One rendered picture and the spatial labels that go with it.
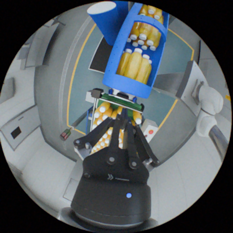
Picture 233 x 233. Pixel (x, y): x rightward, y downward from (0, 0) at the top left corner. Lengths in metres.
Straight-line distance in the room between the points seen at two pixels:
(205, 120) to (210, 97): 0.16
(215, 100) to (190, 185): 2.58
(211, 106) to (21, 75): 3.94
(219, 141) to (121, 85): 0.66
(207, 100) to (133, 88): 0.56
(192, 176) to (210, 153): 0.84
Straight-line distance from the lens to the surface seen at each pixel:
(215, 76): 2.06
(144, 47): 0.61
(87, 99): 0.81
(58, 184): 4.46
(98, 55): 1.58
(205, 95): 0.68
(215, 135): 0.64
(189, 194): 3.00
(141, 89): 0.34
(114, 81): 0.33
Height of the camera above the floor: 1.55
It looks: 62 degrees down
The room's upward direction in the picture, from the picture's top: 164 degrees counter-clockwise
